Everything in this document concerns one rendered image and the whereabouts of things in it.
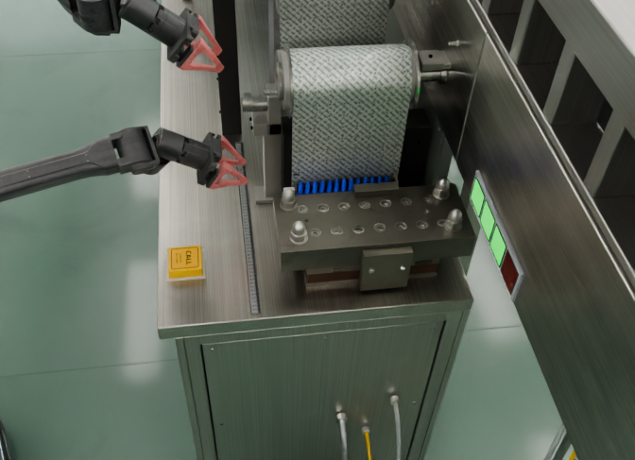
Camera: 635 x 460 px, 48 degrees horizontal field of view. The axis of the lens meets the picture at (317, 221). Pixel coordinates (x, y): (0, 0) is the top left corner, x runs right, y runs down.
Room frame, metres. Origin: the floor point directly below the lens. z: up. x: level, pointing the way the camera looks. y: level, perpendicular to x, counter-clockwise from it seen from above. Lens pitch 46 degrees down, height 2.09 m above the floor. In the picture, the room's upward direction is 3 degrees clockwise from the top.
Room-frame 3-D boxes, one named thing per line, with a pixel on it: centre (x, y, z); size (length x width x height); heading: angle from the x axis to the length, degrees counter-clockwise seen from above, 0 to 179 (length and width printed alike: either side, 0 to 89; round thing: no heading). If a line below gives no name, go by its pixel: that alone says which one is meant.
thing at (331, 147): (1.16, -0.06, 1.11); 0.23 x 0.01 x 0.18; 100
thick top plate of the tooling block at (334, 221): (1.05, -0.11, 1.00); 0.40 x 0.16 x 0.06; 100
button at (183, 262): (1.00, 0.28, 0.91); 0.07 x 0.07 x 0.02; 10
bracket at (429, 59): (1.25, -0.22, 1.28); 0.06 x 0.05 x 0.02; 100
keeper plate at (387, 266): (0.96, -0.14, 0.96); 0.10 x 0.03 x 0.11; 100
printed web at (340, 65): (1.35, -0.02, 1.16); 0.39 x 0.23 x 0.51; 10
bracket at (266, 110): (1.22, 0.12, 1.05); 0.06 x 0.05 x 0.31; 100
